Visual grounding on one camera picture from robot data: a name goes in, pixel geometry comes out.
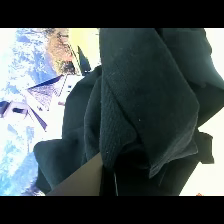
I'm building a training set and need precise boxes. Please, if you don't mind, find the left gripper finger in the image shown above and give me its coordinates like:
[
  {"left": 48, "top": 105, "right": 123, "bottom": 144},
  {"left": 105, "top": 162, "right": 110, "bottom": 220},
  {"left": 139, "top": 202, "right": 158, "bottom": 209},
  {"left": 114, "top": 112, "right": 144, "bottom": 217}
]
[{"left": 45, "top": 151, "right": 104, "bottom": 197}]

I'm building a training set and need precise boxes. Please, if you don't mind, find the black long-sleeved shirt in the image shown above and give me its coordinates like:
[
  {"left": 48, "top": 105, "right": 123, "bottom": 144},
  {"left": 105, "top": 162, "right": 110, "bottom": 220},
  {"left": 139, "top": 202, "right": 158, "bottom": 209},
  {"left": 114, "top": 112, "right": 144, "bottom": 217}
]
[{"left": 32, "top": 28, "right": 224, "bottom": 197}]

